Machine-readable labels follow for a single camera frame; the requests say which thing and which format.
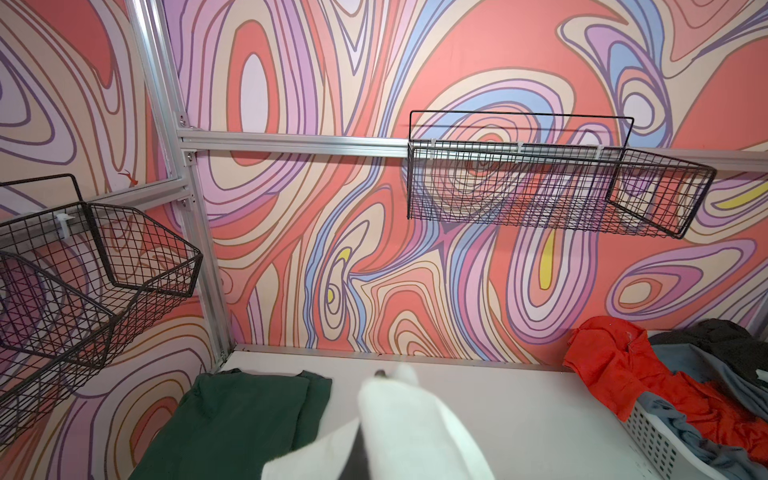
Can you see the white printed t-shirt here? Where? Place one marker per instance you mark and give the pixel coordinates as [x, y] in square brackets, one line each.
[402, 431]

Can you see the folded green t-shirt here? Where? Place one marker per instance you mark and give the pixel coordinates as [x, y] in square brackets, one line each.
[230, 424]

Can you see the red t-shirt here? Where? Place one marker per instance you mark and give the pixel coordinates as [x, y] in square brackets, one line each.
[614, 360]

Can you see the grey t-shirt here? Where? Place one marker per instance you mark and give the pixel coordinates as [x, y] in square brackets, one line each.
[719, 415]

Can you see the black t-shirt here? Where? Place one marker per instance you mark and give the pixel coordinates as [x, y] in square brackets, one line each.
[728, 342]

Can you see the white plastic laundry basket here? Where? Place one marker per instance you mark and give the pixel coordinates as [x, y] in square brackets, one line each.
[669, 456]

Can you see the back black wire basket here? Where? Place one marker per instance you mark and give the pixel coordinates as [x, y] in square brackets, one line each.
[547, 170]

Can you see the black wire basket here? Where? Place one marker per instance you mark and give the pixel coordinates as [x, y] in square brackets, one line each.
[547, 170]
[79, 282]

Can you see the left black wire basket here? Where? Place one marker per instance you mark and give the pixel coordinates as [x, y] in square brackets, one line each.
[79, 282]

